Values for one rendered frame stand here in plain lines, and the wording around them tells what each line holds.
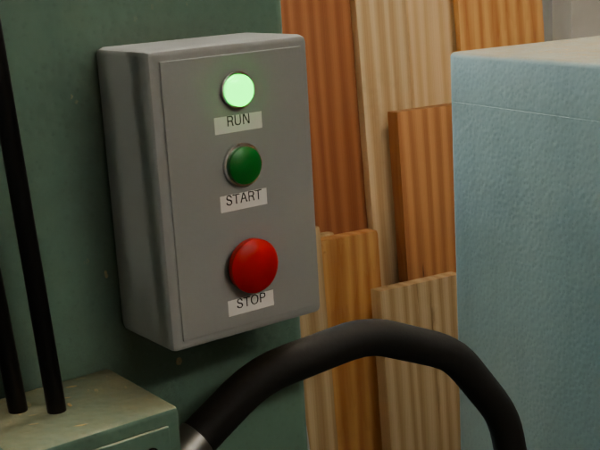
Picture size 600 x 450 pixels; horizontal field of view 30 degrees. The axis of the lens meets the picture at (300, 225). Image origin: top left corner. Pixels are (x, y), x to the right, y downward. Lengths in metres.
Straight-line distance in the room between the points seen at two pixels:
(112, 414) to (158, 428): 0.02
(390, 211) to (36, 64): 1.71
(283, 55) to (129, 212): 0.12
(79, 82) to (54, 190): 0.06
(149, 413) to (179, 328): 0.05
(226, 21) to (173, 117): 0.11
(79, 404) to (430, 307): 1.59
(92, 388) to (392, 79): 1.70
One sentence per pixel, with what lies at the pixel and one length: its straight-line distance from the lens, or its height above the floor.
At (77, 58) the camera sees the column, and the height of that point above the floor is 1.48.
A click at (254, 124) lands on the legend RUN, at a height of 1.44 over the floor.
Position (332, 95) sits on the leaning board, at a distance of 2.22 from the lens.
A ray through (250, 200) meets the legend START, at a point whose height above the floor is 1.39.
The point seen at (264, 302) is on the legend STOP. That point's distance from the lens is 0.62.
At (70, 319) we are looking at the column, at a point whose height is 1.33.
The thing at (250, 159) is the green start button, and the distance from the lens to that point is 0.60.
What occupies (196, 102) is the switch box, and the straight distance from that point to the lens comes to 0.58.
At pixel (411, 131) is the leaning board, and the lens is 2.21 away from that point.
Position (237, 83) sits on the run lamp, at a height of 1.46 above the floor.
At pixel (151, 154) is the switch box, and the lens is 0.58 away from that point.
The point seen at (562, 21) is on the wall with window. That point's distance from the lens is 2.77.
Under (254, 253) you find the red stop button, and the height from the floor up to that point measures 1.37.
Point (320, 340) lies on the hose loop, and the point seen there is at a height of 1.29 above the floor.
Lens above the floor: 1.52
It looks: 13 degrees down
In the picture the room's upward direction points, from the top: 3 degrees counter-clockwise
